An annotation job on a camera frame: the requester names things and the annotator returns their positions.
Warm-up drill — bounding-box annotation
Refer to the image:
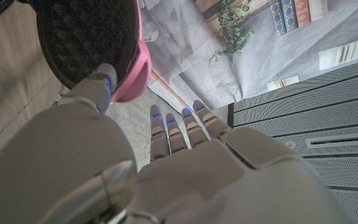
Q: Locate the printed fabric backdrop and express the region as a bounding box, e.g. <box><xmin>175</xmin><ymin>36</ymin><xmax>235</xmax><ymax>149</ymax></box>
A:
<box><xmin>138</xmin><ymin>0</ymin><xmax>358</xmax><ymax>114</ymax></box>

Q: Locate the pink mini sandwich press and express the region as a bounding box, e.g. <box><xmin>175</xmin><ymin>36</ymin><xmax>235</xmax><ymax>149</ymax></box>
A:
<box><xmin>0</xmin><ymin>0</ymin><xmax>152</xmax><ymax>104</ymax></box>

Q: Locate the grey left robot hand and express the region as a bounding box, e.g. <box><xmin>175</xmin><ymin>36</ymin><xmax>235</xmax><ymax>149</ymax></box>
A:
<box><xmin>0</xmin><ymin>63</ymin><xmax>357</xmax><ymax>224</ymax></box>

